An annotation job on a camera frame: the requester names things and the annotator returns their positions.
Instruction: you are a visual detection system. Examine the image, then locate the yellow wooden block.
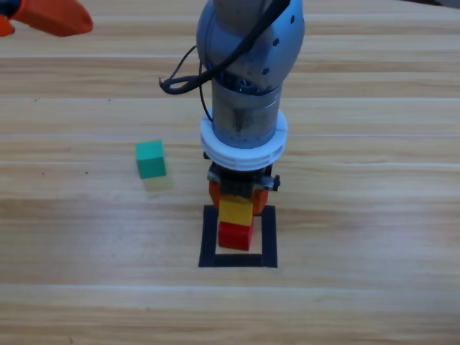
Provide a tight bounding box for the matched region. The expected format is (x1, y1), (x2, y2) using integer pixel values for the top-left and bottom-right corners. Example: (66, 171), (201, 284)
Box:
(218, 198), (254, 228)

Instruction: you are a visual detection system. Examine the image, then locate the green wooden block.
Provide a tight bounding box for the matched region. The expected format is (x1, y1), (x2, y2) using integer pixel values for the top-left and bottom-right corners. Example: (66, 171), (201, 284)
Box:
(135, 139), (168, 180)

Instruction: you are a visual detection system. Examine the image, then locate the black tape rectangle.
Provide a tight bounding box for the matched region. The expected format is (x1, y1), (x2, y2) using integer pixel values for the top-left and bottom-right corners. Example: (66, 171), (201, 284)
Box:
(198, 204), (279, 269)

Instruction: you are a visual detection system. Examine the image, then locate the red wooden block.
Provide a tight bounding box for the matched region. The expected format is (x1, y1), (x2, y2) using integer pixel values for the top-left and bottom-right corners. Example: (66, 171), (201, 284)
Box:
(217, 218), (255, 252)

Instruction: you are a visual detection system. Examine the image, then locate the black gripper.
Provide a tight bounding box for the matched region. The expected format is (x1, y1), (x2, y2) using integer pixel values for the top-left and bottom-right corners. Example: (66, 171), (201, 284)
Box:
(202, 152), (282, 217)
(0, 0), (94, 38)

